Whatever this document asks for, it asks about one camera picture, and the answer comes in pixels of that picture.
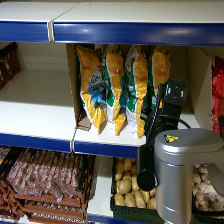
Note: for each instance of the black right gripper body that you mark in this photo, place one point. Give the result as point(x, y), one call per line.
point(168, 106)

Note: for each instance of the yellow green crisps bag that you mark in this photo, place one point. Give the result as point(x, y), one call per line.
point(115, 83)
point(136, 86)
point(160, 66)

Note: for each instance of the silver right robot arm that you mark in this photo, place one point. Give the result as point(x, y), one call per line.
point(183, 173)

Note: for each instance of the yellow crisps bag blue print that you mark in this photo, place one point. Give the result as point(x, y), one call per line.
point(91, 86)

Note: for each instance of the red snack bag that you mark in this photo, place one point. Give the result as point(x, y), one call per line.
point(218, 96)

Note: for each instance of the wide white shelf blue edge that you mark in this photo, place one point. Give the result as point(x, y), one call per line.
point(110, 141)
point(140, 20)

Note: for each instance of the yellow potato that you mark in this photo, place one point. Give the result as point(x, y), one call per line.
point(127, 164)
point(134, 170)
point(140, 199)
point(130, 200)
point(127, 175)
point(119, 199)
point(119, 171)
point(134, 183)
point(152, 203)
point(124, 186)

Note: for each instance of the white garlic pile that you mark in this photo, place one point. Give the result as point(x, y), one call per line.
point(203, 190)

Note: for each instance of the open cardboard display box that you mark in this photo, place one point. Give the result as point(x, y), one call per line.
point(74, 80)

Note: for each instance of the white shelf joint strip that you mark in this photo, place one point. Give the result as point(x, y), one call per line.
point(72, 145)
point(51, 31)

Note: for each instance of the black potato crate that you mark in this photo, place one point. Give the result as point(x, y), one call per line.
point(130, 213)

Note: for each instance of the black garlic crate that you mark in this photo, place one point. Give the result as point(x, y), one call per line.
point(206, 216)

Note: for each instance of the narrow white shelf blue edge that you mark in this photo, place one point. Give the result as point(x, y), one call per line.
point(26, 20)
point(36, 106)

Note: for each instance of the pink netted shallot bags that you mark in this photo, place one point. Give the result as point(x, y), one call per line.
point(43, 173)

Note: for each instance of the brown plastic crate stack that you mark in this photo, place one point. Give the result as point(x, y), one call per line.
point(50, 208)

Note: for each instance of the dark red packet tray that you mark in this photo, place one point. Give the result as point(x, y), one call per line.
point(8, 65)

